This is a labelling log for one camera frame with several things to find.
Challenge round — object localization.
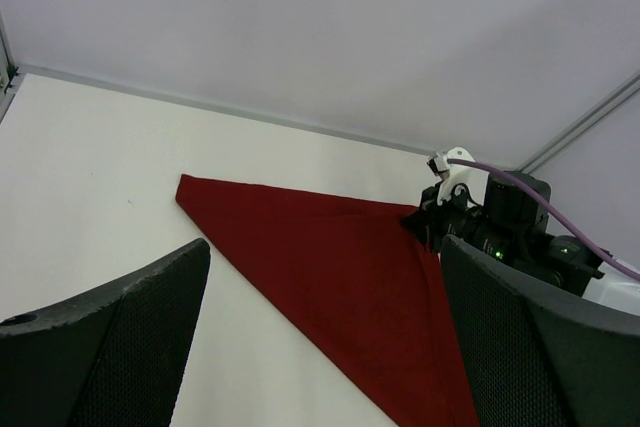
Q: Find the aluminium frame post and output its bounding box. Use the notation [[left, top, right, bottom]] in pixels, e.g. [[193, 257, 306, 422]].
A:
[[517, 71, 639, 174], [0, 17, 18, 94]]

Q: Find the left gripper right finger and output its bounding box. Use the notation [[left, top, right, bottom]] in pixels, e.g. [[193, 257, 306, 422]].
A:
[[441, 236, 639, 426]]

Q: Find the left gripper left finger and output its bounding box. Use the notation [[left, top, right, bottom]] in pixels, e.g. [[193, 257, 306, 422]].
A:
[[1, 239, 211, 426]]

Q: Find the left aluminium frame post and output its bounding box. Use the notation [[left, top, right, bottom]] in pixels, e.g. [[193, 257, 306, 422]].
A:
[[0, 17, 18, 94]]

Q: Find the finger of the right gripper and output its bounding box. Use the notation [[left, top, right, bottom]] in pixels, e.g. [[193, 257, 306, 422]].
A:
[[400, 208, 440, 253]]

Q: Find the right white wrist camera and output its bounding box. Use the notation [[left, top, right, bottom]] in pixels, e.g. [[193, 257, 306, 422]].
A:
[[427, 147, 488, 205]]

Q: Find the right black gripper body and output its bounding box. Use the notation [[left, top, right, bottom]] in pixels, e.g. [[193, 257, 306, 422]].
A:
[[419, 174, 603, 296]]

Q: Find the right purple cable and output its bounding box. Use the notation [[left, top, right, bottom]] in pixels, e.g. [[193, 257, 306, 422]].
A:
[[447, 157, 640, 281]]

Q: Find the right aluminium frame post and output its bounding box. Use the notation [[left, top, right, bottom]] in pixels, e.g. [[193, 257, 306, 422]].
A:
[[517, 71, 639, 174]]

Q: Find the dark red cloth napkin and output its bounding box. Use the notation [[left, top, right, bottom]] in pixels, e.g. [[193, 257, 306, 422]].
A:
[[175, 175, 478, 426]]

